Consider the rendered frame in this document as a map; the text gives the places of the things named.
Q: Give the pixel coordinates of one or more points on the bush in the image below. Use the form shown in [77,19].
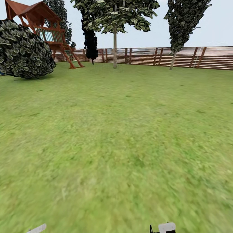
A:
[22,53]

